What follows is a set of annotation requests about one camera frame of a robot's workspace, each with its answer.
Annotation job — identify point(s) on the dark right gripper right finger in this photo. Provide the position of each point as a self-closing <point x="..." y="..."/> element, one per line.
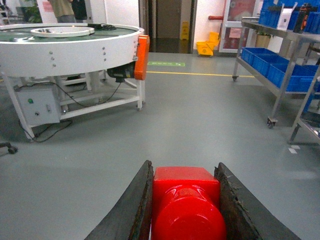
<point x="246" y="218"/>

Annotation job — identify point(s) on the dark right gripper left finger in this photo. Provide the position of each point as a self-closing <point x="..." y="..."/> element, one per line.
<point x="130" y="218"/>

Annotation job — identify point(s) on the red toy block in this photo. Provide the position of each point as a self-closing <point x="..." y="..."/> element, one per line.
<point x="186" y="205"/>

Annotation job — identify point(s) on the white control box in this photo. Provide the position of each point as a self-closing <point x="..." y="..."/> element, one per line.
<point x="40" y="104"/>

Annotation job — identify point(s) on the blue bin on shelf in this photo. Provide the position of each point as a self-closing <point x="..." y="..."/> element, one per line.
<point x="248" y="53"/>

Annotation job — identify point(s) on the steel shelf cart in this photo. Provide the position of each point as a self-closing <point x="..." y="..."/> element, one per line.
<point x="293" y="78"/>

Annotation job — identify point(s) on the white carton box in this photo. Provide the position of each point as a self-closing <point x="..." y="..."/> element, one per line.
<point x="284" y="19"/>

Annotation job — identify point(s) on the black electric motor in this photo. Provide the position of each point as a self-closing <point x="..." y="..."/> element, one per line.
<point x="120" y="73"/>

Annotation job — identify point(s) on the orange guard cover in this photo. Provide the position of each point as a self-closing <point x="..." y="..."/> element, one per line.
<point x="140" y="68"/>

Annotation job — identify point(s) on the white round rotary table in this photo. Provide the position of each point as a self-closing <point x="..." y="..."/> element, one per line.
<point x="74" y="57"/>

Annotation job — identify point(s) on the yellow mop bucket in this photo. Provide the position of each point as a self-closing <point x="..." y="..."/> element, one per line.
<point x="206" y="48"/>

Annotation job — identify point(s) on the potted green plant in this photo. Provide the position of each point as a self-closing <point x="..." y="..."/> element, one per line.
<point x="262" y="39"/>

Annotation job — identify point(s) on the yellow wet floor sign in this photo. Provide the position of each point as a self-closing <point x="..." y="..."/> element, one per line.
<point x="184" y="30"/>

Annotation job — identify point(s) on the person in beige shirt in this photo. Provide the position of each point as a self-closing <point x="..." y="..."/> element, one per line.
<point x="63" y="11"/>

